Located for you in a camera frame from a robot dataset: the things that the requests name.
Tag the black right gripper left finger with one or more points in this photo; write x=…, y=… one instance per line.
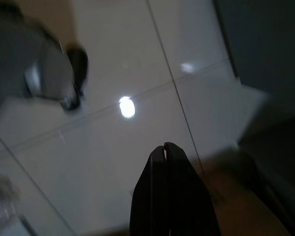
x=150, y=196

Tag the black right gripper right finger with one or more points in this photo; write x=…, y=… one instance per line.
x=186, y=196

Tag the wooden table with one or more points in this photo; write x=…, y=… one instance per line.
x=248, y=209

